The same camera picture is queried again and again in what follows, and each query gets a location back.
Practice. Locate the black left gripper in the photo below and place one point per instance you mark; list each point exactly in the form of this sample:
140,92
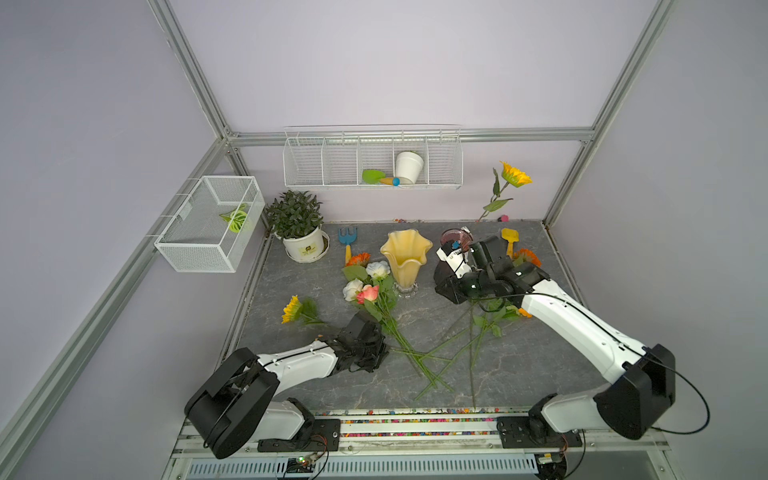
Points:
379,355

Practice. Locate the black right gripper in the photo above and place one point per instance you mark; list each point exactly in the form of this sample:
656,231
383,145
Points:
454,293

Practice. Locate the yellow ruffled glass vase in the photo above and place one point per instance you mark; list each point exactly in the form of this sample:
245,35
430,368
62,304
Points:
406,252

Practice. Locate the dark red glass vase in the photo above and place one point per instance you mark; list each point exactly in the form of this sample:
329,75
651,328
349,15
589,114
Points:
456,239

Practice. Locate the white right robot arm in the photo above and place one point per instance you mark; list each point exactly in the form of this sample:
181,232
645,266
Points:
640,383

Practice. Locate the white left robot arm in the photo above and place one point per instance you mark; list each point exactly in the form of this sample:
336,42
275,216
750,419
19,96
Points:
236,404

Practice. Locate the white rose left lower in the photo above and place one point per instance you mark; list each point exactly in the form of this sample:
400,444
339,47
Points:
352,289

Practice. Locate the white rose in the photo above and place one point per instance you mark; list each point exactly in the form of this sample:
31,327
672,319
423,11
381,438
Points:
352,289
378,269

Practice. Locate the yellow toy shovel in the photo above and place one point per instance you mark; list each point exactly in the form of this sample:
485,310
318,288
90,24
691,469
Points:
511,236

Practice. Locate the white rose left upper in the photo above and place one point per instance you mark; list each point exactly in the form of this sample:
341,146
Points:
378,269

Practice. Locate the blue yellow toy rake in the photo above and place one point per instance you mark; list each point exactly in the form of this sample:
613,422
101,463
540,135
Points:
347,236

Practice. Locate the white empty flower pot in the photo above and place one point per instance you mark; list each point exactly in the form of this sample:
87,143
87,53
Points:
408,167

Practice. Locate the potted green plant white pot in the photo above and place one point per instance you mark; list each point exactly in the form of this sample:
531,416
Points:
295,219

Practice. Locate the green toy trowel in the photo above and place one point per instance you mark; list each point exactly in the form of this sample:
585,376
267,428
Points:
376,177

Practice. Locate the white wire side basket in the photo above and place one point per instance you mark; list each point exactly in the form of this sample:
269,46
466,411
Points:
210,230

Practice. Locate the white wire wall shelf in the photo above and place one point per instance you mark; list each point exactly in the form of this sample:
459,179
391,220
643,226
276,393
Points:
335,158

